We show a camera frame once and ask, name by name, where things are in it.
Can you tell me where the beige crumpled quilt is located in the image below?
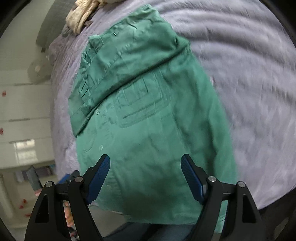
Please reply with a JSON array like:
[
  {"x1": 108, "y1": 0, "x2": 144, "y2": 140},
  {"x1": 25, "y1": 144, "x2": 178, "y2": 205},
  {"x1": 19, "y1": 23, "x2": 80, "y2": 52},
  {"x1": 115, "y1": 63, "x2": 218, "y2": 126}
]
[{"x1": 66, "y1": 0, "x2": 107, "y2": 35}]

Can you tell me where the white drawer cabinet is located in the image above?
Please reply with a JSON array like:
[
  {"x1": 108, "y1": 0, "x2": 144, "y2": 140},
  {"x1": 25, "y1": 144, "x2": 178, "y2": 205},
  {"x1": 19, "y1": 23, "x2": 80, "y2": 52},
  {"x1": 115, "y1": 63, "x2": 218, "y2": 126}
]
[{"x1": 1, "y1": 70, "x2": 54, "y2": 169}]

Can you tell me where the lavender bed blanket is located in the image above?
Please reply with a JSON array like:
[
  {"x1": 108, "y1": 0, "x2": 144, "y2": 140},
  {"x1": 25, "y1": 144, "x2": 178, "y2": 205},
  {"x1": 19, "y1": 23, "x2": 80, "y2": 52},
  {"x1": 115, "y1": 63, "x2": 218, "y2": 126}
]
[{"x1": 49, "y1": 1, "x2": 295, "y2": 208}]

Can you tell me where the grey padded headboard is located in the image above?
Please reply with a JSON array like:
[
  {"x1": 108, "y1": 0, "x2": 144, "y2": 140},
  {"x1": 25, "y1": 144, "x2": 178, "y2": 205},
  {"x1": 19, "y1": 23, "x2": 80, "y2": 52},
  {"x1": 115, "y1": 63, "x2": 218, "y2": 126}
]
[{"x1": 36, "y1": 0, "x2": 75, "y2": 49}]

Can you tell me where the white round fan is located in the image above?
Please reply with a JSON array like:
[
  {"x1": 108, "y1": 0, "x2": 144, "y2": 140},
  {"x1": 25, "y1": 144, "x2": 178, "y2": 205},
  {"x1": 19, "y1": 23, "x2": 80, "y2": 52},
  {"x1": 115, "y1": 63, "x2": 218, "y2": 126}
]
[{"x1": 27, "y1": 56, "x2": 52, "y2": 84}]

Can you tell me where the person's left hand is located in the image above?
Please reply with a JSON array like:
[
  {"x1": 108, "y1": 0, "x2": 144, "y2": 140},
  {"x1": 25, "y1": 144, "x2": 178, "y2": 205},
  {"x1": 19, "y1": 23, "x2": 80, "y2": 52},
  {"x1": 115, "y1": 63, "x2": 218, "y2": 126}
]
[{"x1": 34, "y1": 188, "x2": 78, "y2": 237}]

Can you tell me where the green work shirt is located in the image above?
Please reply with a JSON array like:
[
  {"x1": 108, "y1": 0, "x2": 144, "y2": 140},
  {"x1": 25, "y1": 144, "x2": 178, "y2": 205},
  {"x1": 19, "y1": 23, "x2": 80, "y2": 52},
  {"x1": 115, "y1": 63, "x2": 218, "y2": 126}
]
[{"x1": 68, "y1": 5, "x2": 236, "y2": 225}]

